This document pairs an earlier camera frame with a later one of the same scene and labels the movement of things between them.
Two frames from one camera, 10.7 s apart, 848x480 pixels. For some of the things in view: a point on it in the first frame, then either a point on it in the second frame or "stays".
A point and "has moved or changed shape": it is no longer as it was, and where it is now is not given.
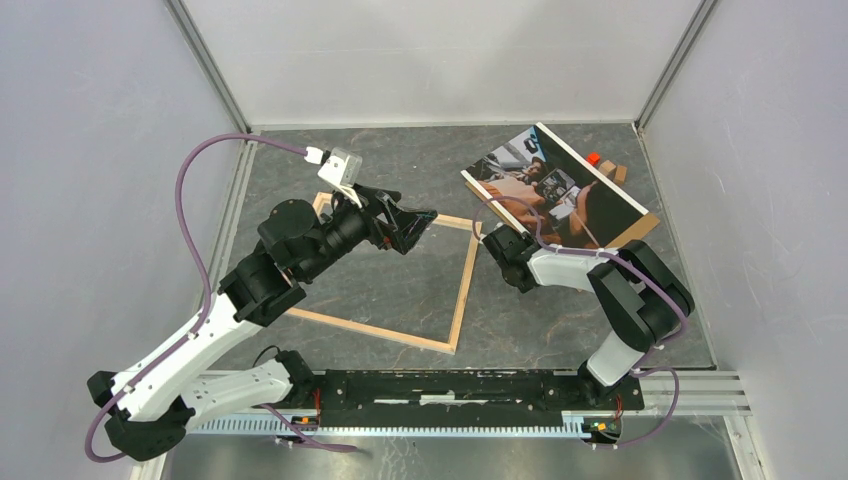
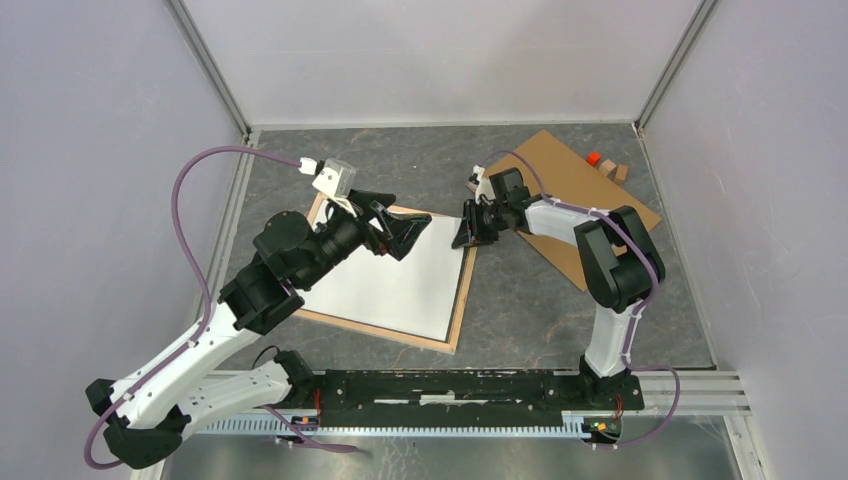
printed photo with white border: [578, 206] -> [416, 294]
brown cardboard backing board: [644, 222] has moved or changed shape
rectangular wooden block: [620, 174] stays
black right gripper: [527, 238] -> [469, 231]
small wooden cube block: [608, 168] stays
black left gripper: [408, 225] stays
